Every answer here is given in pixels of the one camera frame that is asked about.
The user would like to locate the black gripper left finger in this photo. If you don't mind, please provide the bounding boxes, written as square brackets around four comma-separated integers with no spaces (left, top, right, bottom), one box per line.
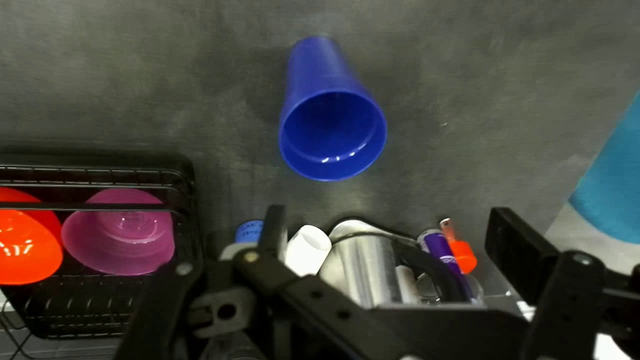
[232,204,402,360]

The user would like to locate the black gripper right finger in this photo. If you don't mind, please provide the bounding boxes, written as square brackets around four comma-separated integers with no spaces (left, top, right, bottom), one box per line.
[487,205,640,360]

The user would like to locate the blue plastic cup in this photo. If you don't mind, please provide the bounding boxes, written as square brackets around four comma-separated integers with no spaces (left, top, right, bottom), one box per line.
[276,34,391,183]

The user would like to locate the white plastic cap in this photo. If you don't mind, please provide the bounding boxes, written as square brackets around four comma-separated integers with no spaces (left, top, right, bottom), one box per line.
[284,223,334,277]

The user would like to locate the small blue capped bottle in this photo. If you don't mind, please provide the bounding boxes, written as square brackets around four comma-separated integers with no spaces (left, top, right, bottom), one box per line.
[234,218,267,246]

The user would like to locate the orange capped marker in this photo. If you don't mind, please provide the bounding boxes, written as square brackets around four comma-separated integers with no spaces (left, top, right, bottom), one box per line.
[438,215,480,275]

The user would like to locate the purple marker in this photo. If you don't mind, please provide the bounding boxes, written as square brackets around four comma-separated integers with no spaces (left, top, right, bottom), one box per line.
[419,227,463,281]

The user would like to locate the purple plastic bowl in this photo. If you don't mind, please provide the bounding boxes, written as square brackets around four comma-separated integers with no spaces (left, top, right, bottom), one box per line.
[61,188,179,277]

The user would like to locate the black dish drying rack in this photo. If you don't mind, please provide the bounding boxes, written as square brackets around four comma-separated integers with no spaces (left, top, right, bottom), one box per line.
[0,150,206,342]

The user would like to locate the orange plastic bowl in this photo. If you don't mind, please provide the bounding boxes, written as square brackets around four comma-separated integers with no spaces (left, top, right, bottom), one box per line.
[0,186,67,287]

